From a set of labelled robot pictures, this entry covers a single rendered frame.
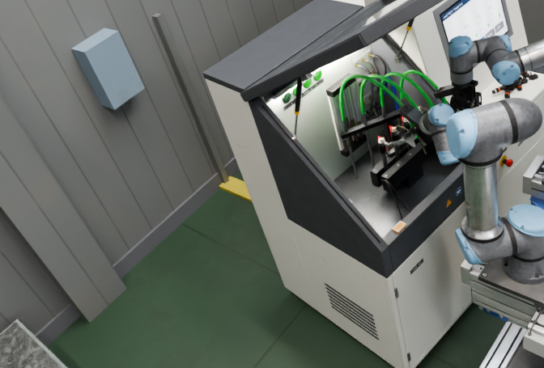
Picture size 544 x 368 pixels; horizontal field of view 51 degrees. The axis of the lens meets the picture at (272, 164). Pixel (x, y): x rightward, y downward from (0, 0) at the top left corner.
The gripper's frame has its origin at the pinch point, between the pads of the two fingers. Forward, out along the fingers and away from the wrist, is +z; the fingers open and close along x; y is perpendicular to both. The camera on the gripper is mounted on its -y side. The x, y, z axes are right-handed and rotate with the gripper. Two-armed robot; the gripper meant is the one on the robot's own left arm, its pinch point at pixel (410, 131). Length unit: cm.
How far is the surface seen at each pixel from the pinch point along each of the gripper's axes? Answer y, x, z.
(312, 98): -36.6, -15.2, 20.4
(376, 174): 4.7, -14.6, 26.8
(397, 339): 65, -51, 44
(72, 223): -82, -144, 115
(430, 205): 27.1, -10.3, 11.3
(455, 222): 42, -1, 31
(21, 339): -47, -196, 97
